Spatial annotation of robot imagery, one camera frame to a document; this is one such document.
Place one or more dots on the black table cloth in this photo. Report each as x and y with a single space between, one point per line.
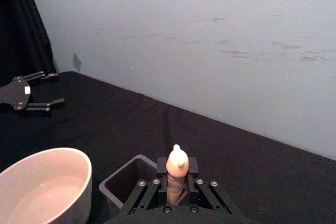
210 155

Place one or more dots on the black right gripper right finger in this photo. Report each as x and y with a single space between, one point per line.
207 192

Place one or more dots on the peach sausage-shaped toy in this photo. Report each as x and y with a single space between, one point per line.
176 171

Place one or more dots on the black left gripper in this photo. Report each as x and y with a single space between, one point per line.
13 94

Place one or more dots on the grey square container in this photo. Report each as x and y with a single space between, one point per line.
115 182

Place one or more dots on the white round bowl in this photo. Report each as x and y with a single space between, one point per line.
50 182

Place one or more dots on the black hanging curtain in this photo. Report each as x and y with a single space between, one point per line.
21 24

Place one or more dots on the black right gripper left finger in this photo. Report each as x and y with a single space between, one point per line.
147 191

